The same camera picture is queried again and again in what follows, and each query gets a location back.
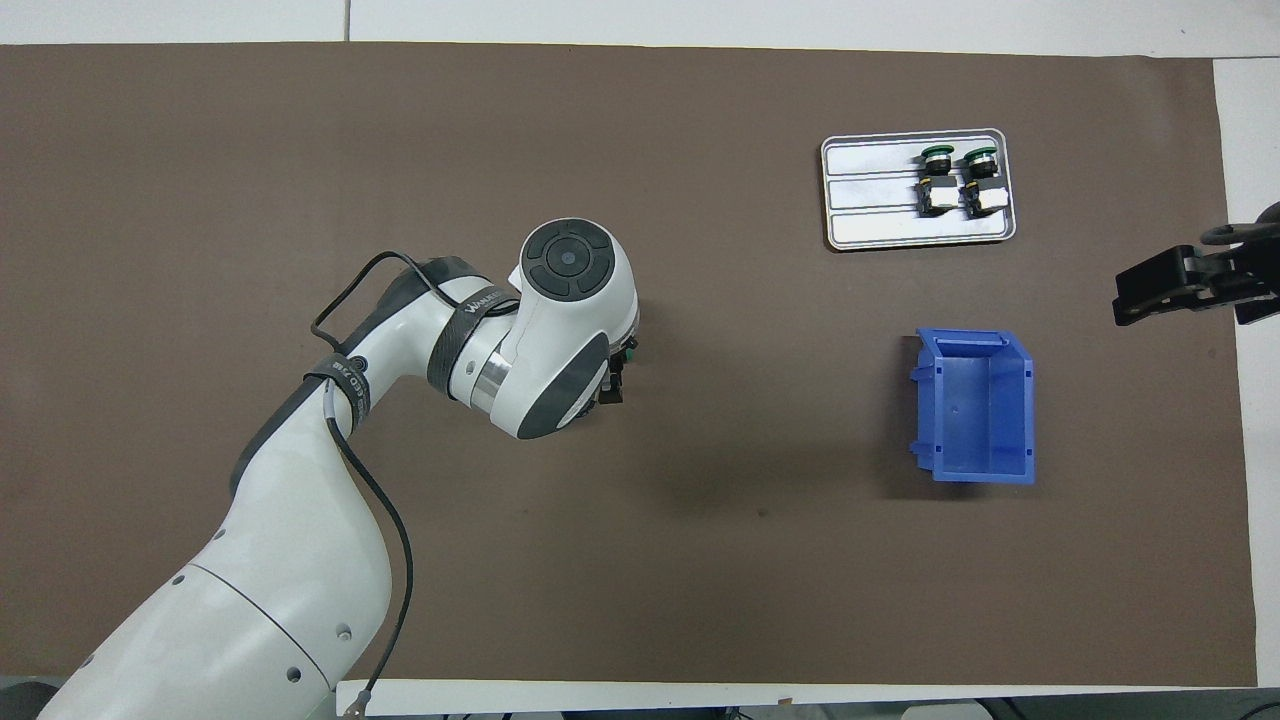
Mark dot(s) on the brown table mat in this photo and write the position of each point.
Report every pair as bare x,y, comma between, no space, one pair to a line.
800,600

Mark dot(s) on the blue plastic storage bin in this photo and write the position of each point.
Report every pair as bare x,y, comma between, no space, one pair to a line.
975,420

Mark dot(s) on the silver metal tray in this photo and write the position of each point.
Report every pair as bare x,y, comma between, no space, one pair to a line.
870,228

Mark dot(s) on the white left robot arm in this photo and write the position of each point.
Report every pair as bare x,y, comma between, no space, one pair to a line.
300,600

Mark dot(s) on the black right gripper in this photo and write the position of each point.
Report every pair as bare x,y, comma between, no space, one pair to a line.
1260,265

